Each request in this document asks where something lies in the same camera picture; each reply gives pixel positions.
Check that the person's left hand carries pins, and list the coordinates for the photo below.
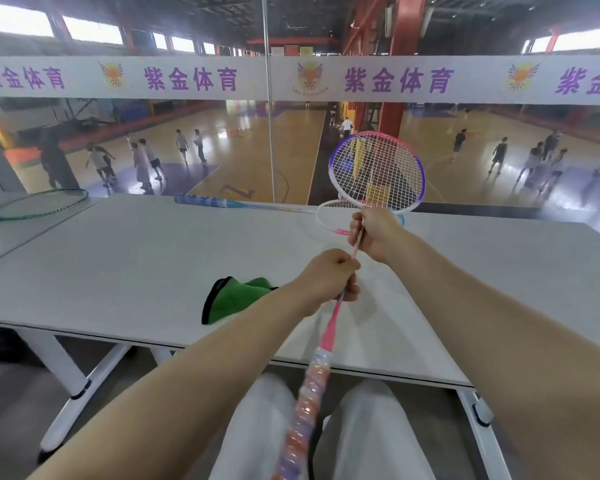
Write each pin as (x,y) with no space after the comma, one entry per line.
(325,279)

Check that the person's right hand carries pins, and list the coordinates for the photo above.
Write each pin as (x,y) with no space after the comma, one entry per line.
(377,232)

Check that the green black cleaning cloth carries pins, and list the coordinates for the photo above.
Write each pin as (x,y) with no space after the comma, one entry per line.
(230,299)

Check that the purple pink badminton racket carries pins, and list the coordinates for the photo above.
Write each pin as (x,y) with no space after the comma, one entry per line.
(312,389)

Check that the pink blue badminton racket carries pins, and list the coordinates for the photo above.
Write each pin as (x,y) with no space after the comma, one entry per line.
(205,200)

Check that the person's right forearm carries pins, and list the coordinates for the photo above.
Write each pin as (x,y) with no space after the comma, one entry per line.
(520,339)

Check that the person's left forearm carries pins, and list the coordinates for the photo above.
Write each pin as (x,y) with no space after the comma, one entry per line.
(170,399)

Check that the person's white trousers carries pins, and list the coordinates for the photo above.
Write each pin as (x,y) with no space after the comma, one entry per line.
(260,434)

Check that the green badminton racket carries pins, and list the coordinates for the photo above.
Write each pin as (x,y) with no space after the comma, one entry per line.
(37,203)

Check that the metal window mullion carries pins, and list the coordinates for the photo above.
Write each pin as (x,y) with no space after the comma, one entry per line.
(269,119)

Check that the white table leg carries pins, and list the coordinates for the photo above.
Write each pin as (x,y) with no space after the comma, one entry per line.
(67,389)
(162,354)
(482,434)

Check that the group of distant people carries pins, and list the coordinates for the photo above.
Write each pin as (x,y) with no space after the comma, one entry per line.
(198,144)

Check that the red pillar with yellow base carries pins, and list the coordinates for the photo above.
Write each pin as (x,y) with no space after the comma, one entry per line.
(405,24)

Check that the white banner with purple print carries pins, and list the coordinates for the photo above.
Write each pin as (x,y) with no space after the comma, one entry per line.
(180,77)

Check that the dark hoop post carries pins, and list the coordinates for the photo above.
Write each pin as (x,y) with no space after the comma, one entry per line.
(57,164)

